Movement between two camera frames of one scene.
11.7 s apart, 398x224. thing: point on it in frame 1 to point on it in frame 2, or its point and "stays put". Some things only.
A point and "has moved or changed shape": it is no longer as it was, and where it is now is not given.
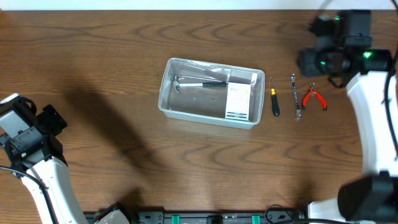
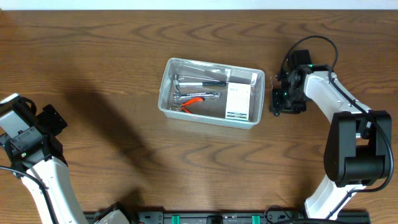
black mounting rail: [201, 216] stays put
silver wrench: [298, 114] has moved or changed shape
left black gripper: [50, 121] stays put
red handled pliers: [313, 90] has moved or changed shape
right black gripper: [317, 53] to [301, 107]
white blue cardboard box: [237, 101] stays put
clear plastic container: [200, 93] stays put
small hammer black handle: [177, 85] stays put
